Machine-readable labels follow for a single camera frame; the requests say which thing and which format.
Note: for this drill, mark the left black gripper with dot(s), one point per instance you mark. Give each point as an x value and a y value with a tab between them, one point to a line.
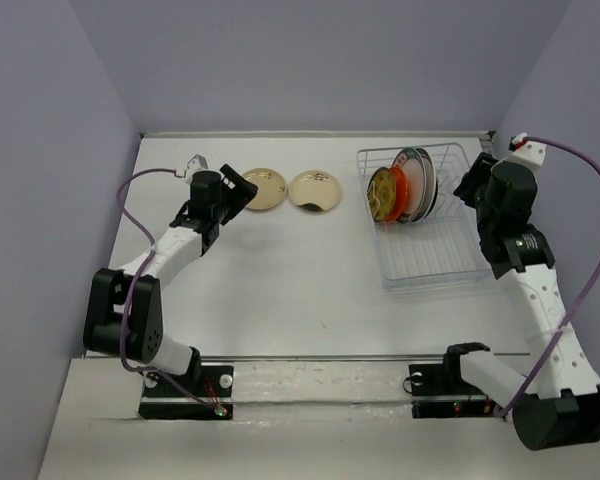
240	195

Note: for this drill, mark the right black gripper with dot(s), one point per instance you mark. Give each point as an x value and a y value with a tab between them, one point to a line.
478	173

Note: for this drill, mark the black plate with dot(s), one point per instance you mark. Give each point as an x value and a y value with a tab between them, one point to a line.
432	183

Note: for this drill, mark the green red striped plate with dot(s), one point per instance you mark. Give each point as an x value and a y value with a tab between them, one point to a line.
419	214

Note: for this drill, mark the green rim lettered plate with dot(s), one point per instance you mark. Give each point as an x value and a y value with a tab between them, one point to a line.
411	163

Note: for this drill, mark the orange plate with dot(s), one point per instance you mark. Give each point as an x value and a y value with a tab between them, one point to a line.
401	193

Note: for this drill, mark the beige plate green patch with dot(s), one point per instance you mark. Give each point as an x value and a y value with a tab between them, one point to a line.
315	191

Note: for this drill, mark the yellow brown patterned plate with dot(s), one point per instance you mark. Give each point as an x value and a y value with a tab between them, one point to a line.
381	194

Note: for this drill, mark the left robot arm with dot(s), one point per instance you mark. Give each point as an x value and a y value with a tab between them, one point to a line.
124	315

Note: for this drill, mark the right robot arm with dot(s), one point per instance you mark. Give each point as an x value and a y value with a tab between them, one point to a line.
557	403

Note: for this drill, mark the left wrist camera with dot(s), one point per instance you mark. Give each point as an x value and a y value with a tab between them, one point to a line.
193	165

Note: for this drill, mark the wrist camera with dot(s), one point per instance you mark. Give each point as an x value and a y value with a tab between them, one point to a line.
530	154
193	165

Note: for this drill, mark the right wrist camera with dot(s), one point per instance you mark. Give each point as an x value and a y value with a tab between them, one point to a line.
530	154

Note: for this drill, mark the white wire dish rack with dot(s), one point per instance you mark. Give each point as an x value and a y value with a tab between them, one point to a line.
442	249

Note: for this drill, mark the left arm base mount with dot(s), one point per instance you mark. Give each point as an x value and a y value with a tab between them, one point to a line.
161	400

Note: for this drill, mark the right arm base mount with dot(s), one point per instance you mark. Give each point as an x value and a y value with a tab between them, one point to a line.
437	390

